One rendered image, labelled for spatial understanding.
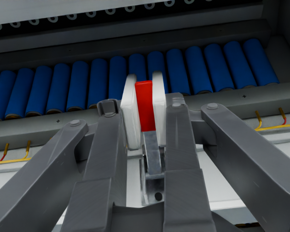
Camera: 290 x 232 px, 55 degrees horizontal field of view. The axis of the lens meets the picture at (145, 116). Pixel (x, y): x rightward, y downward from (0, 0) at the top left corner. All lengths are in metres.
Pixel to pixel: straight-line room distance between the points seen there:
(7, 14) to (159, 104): 0.10
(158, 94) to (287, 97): 0.13
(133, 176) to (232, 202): 0.08
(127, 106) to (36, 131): 0.12
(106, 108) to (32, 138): 0.13
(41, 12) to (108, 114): 0.07
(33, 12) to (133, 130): 0.08
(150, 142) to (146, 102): 0.03
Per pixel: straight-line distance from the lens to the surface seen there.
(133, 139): 0.17
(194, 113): 0.15
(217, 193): 0.23
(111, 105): 0.15
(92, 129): 0.15
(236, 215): 0.25
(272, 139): 0.26
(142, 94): 0.19
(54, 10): 0.17
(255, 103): 0.25
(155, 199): 0.23
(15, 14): 0.17
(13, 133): 0.27
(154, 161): 0.21
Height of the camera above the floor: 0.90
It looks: 31 degrees down
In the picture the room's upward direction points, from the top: 9 degrees counter-clockwise
